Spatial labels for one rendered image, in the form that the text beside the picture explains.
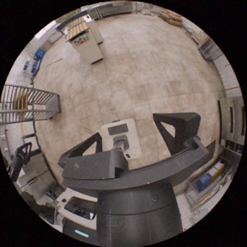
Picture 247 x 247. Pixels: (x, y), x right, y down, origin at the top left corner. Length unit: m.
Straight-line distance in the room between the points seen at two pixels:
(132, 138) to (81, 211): 1.07
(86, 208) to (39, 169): 3.26
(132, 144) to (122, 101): 0.76
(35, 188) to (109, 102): 3.66
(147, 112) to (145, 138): 0.48
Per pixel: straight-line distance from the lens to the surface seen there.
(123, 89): 1.49
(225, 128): 3.12
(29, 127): 3.79
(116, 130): 1.17
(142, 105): 1.42
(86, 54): 1.74
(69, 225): 0.45
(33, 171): 3.47
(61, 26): 2.24
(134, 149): 1.24
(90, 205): 0.34
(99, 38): 2.40
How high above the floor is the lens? 1.39
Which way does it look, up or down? 81 degrees down
